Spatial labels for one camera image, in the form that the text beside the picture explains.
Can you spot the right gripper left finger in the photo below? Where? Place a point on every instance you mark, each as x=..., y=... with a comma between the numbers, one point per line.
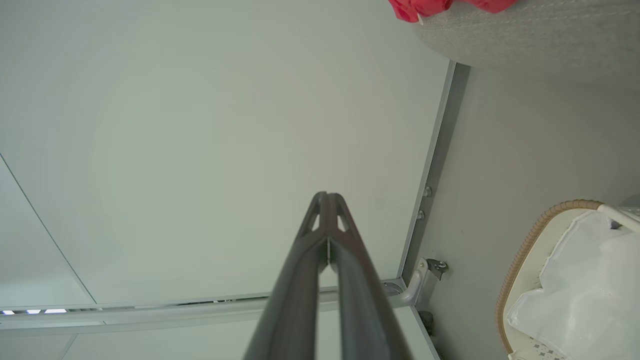
x=300, y=280

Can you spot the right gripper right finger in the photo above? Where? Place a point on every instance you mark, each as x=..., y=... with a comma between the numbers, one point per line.
x=365, y=300

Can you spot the red garment with white stripe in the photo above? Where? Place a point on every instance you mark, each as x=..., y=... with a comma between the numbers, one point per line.
x=415, y=7

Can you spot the red knit garment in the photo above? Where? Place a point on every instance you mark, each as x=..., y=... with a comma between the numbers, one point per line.
x=492, y=4

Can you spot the white laundry basket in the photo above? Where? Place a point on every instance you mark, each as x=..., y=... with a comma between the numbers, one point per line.
x=530, y=260

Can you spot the white cloth in basket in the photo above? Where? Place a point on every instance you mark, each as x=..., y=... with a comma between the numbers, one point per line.
x=590, y=290

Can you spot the grey partition foot bracket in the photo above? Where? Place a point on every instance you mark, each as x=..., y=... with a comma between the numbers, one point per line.
x=425, y=277

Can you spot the grey partition post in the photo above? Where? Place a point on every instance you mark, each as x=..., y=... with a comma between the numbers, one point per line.
x=150, y=315

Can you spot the grey partition base rail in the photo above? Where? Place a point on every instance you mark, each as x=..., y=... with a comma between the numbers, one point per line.
x=440, y=150

